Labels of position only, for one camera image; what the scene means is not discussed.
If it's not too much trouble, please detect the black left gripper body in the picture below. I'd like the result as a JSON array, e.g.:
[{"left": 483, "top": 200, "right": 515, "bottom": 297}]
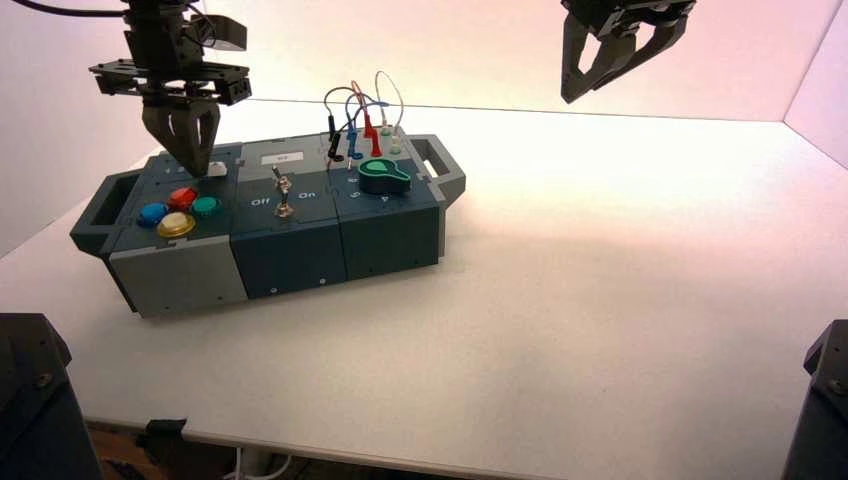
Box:
[{"left": 88, "top": 58, "right": 254, "bottom": 109}]

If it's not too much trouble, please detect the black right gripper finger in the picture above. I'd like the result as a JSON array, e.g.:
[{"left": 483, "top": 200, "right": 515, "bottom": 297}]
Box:
[
  {"left": 560, "top": 9, "right": 604, "bottom": 105},
  {"left": 591, "top": 11, "right": 697, "bottom": 92}
]

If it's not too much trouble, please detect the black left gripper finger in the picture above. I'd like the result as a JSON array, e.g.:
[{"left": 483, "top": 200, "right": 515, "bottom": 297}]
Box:
[
  {"left": 177, "top": 101, "right": 222, "bottom": 179},
  {"left": 140, "top": 102, "right": 195, "bottom": 178}
]

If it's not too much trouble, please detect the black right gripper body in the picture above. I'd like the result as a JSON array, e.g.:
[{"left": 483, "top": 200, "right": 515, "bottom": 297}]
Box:
[{"left": 560, "top": 0, "right": 698, "bottom": 38}]

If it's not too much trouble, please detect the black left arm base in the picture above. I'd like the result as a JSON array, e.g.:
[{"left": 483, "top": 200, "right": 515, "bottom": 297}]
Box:
[{"left": 0, "top": 313, "right": 105, "bottom": 480}]

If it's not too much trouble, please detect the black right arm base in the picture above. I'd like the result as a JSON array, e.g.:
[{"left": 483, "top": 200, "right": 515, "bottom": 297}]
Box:
[{"left": 781, "top": 319, "right": 848, "bottom": 480}]

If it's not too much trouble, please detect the blue push button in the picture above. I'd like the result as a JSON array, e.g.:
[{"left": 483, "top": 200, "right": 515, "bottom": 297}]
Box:
[{"left": 137, "top": 203, "right": 170, "bottom": 229}]

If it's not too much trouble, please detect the yellow push button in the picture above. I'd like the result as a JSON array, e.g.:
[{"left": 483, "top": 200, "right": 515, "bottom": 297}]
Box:
[{"left": 156, "top": 212, "right": 198, "bottom": 240}]

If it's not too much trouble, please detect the grey and teal control box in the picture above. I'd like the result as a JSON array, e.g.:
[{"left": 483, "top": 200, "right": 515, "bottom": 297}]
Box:
[{"left": 69, "top": 134, "right": 466, "bottom": 321}]

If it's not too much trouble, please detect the green rotary knob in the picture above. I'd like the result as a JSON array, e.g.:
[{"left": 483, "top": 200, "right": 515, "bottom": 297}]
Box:
[{"left": 357, "top": 159, "right": 413, "bottom": 196}]

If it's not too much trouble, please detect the black table clamp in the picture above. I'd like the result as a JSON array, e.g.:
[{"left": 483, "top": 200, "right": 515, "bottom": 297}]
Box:
[{"left": 135, "top": 417, "right": 189, "bottom": 453}]

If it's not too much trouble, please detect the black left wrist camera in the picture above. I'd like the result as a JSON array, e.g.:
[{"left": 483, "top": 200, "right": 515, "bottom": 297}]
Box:
[{"left": 190, "top": 13, "right": 249, "bottom": 53}]

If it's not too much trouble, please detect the metal toggle switch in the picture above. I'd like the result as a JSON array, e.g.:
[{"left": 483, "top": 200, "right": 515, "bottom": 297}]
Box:
[{"left": 272, "top": 166, "right": 296, "bottom": 220}]

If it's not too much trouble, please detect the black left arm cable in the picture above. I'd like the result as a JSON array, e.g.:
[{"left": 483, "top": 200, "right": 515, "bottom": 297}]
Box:
[{"left": 9, "top": 0, "right": 128, "bottom": 19}]

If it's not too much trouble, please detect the black jumper cable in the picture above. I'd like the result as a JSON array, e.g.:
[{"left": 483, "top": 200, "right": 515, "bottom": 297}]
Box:
[{"left": 323, "top": 87, "right": 363, "bottom": 164}]

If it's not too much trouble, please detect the red jumper cable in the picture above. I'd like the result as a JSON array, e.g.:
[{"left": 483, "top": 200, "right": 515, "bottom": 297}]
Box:
[{"left": 351, "top": 80, "right": 385, "bottom": 159}]

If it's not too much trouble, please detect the clear white jumper cable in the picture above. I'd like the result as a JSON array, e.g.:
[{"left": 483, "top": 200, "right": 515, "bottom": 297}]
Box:
[{"left": 374, "top": 70, "right": 406, "bottom": 156}]

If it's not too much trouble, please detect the white cable under table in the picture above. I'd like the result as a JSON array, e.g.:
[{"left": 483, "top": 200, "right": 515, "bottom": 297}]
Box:
[{"left": 221, "top": 449, "right": 293, "bottom": 480}]

